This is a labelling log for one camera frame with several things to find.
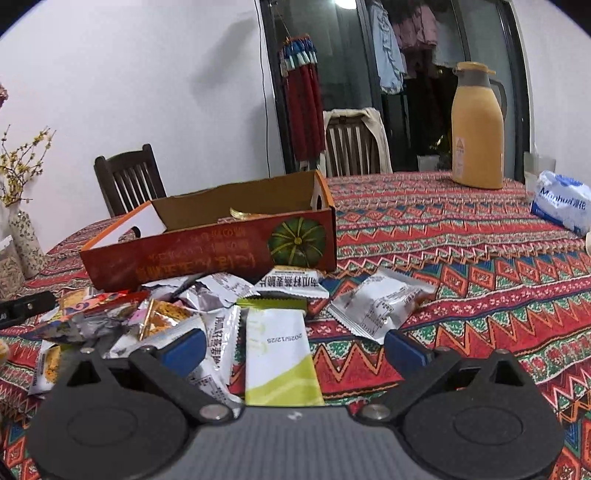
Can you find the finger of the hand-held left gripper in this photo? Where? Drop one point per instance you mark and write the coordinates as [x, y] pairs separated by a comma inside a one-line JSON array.
[[27, 308]]

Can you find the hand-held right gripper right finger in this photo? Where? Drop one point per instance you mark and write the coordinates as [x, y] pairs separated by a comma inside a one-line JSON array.
[[404, 346]]

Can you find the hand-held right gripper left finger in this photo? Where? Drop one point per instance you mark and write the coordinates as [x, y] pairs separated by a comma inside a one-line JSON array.
[[184, 347]]

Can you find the gold checked snack packet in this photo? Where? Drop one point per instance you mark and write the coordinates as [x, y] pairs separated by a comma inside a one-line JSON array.
[[161, 318]]

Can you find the white printed snack packet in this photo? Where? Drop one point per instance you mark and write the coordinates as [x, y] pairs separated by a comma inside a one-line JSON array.
[[221, 341]]

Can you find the golden brown snack packet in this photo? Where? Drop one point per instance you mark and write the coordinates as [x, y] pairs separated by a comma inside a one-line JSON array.
[[46, 364]]

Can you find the red cartoon snack packet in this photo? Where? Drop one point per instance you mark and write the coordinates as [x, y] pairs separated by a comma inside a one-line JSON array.
[[92, 314]]

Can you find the crinkled silver snack packet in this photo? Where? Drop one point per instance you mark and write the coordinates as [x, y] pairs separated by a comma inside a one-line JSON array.
[[217, 288]]

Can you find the white and green snack packet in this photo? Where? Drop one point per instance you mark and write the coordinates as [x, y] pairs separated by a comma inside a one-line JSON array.
[[277, 350]]

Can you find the orange cardboard box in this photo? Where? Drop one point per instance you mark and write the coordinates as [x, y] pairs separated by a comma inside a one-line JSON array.
[[207, 251]]

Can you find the white packet with black lettering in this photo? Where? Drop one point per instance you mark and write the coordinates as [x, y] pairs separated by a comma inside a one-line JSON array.
[[295, 284]]

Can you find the patterned ceramic vase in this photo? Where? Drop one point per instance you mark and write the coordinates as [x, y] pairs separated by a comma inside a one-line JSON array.
[[25, 240]]

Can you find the patterned red tablecloth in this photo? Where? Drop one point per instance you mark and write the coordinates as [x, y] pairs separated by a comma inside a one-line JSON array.
[[461, 258]]

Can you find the yellow flower branches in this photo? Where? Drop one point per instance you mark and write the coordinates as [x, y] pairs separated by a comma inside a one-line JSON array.
[[18, 170]]

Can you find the orange gold snack wrapper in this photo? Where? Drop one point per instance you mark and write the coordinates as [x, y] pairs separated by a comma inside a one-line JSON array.
[[242, 213]]

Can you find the dark wooden chair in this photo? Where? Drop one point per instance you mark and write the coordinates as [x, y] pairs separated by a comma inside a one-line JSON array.
[[129, 177]]

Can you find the white plant pot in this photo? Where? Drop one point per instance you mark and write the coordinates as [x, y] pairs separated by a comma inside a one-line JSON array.
[[428, 164]]

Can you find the slatted wooden chair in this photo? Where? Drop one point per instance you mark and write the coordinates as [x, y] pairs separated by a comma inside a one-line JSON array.
[[346, 147]]

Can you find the chair draped with cloth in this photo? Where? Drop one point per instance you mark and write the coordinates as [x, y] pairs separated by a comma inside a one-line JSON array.
[[376, 134]]

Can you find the pink flowers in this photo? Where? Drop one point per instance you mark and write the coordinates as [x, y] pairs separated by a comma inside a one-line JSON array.
[[2, 94]]

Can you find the white tissue pack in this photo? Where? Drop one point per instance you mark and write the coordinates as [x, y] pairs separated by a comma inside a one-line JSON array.
[[561, 198]]

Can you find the yellow thermos jug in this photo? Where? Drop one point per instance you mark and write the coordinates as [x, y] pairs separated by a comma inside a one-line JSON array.
[[478, 134]]

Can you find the red hanging tassel ornament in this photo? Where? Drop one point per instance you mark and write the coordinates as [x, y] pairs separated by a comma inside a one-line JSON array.
[[302, 101]]

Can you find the hanging blue shirt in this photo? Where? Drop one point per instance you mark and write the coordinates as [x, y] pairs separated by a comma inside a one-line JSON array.
[[385, 50]]

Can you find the hanging white cloth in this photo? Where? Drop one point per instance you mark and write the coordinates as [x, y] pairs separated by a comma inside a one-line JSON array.
[[448, 50]]

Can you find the hanging pink garment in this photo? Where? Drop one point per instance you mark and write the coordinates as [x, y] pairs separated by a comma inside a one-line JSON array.
[[415, 23]]

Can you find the black sliding door frame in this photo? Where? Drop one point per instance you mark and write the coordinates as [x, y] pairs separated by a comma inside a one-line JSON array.
[[270, 69]]

